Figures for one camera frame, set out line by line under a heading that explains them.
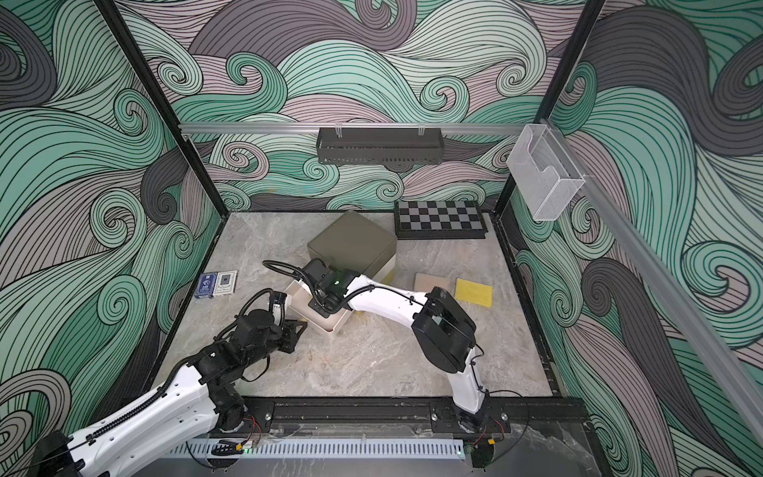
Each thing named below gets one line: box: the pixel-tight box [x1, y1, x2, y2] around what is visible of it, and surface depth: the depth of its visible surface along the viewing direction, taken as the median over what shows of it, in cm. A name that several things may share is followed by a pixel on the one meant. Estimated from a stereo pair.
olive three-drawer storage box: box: [306, 209, 398, 279], surface depth 87 cm
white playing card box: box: [212, 270, 239, 297], surface depth 100 cm
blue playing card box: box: [194, 272, 218, 300], surface depth 98 cm
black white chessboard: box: [393, 200, 489, 241], surface depth 116 cm
